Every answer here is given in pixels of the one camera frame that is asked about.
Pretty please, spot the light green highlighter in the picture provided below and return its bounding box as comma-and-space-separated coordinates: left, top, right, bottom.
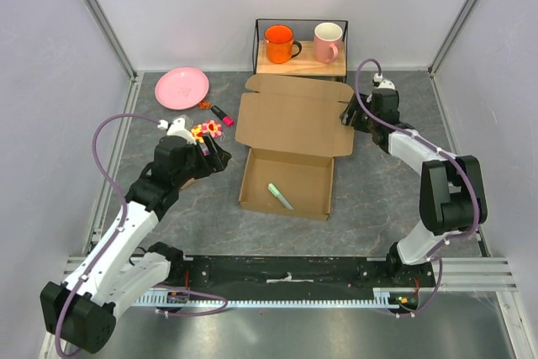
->
267, 183, 293, 210

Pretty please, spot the brown cardboard box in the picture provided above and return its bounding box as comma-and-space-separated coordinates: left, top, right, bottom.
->
235, 74, 355, 220

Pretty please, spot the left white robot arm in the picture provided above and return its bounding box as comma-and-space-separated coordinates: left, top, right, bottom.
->
40, 135, 231, 358

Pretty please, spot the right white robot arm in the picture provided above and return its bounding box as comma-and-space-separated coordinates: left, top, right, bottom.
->
340, 88, 488, 287

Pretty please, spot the middle orange flower plush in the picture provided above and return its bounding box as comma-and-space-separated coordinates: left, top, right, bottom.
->
191, 124, 205, 144

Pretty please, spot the pink petal flower plush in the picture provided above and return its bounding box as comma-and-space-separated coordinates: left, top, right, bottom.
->
202, 119, 223, 139

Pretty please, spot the pink black highlighter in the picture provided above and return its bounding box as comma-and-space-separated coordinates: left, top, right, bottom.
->
211, 105, 235, 127

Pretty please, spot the small orange bow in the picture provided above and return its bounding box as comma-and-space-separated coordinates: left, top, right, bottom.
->
198, 101, 212, 109

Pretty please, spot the pink round plate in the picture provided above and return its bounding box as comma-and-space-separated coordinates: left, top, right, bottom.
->
155, 67, 209, 110

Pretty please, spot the pink ceramic mug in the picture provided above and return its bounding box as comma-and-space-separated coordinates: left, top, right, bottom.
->
314, 22, 343, 64

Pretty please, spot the orange enamel mug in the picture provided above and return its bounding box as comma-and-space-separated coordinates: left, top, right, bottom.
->
264, 24, 303, 64

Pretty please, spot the black wire wooden shelf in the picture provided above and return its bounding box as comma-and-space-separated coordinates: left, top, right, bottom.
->
251, 18, 349, 82

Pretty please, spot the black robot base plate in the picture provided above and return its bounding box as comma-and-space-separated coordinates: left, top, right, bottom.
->
165, 255, 435, 288

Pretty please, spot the slotted cable duct rail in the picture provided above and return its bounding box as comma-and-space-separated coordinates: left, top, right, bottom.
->
132, 288, 419, 310

